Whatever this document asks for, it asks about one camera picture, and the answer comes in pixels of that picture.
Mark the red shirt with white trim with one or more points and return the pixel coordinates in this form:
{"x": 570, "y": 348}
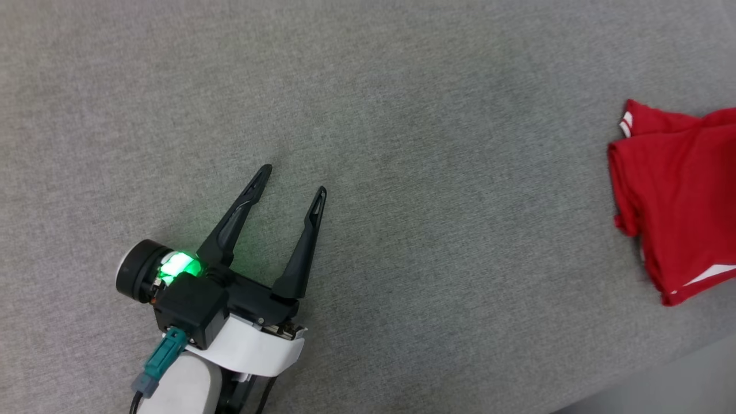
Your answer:
{"x": 684, "y": 195}

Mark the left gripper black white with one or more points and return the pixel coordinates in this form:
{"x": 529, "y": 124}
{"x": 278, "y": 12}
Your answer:
{"x": 259, "y": 348}

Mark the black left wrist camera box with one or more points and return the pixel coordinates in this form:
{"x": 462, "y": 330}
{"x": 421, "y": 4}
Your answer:
{"x": 192, "y": 307}

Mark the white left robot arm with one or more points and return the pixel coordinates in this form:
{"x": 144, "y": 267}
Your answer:
{"x": 184, "y": 391}

